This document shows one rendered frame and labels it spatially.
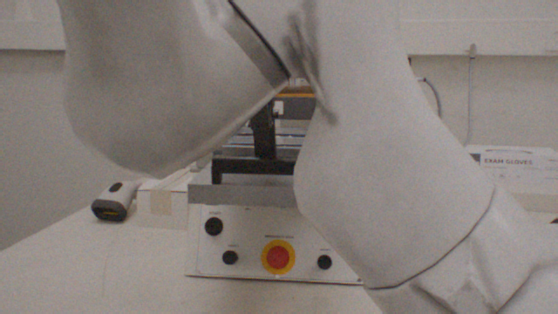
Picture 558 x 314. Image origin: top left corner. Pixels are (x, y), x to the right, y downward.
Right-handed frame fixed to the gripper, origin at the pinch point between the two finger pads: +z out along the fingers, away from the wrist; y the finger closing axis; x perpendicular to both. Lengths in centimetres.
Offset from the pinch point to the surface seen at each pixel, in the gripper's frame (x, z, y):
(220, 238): -10.4, 25.3, -7.4
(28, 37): -96, 26, -106
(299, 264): 4.0, 28.1, -4.2
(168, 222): -26, 37, -25
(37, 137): -100, 62, -99
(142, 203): -32, 34, -27
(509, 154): 55, 39, -56
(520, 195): 55, 43, -44
